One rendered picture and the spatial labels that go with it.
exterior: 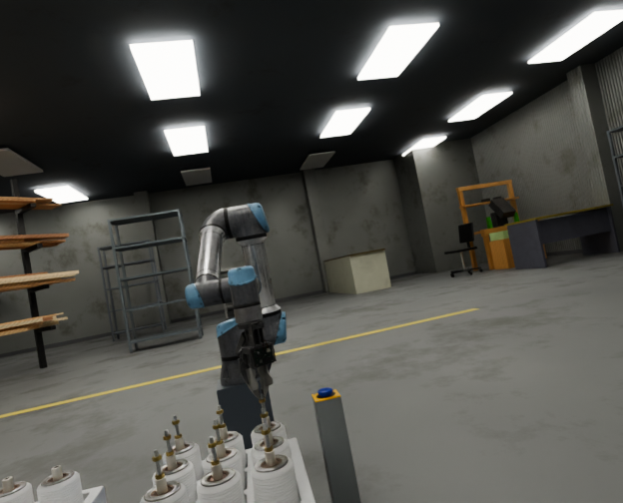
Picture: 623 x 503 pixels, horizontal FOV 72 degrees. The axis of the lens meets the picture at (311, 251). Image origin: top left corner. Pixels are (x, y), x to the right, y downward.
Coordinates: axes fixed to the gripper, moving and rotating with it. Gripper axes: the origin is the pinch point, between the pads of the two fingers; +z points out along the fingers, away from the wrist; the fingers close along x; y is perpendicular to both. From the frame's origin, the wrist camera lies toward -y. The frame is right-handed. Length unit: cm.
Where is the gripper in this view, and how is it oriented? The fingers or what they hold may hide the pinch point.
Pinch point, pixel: (260, 392)
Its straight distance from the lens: 126.6
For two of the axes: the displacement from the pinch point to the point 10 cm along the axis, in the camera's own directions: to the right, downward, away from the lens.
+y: 4.9, -1.3, -8.6
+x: 8.5, -1.4, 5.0
